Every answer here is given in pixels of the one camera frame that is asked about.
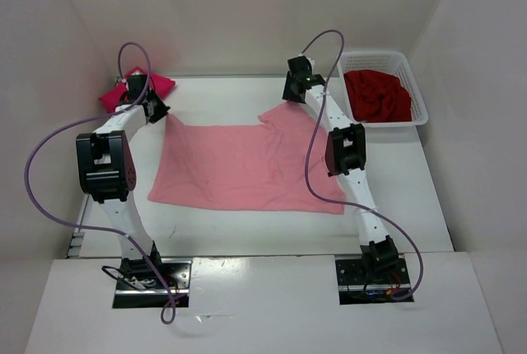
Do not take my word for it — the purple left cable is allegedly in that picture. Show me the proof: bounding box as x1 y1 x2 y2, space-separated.
23 41 182 325

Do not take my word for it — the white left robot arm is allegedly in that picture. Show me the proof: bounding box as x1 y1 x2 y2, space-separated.
76 91 170 289

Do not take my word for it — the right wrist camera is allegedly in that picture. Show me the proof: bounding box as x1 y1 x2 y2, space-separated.
287 54 314 78

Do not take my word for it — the dark red t shirt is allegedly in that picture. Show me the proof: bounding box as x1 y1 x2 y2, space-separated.
343 70 413 123

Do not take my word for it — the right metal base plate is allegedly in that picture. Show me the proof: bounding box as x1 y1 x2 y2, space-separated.
335 257 412 305

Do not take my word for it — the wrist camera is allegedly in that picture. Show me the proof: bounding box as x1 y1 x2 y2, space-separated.
125 73 150 104
287 54 314 78

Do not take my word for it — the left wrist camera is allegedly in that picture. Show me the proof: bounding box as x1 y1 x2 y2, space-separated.
125 73 150 104

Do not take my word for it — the light pink t shirt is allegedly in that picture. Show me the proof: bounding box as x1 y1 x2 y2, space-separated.
148 103 346 215

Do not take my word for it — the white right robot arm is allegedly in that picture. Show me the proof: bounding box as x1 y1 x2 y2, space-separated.
282 72 399 281

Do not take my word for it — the magenta t shirt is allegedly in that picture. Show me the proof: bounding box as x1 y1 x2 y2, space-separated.
99 66 176 114

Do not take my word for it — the white plastic basket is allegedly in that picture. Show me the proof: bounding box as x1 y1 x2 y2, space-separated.
338 50 428 128

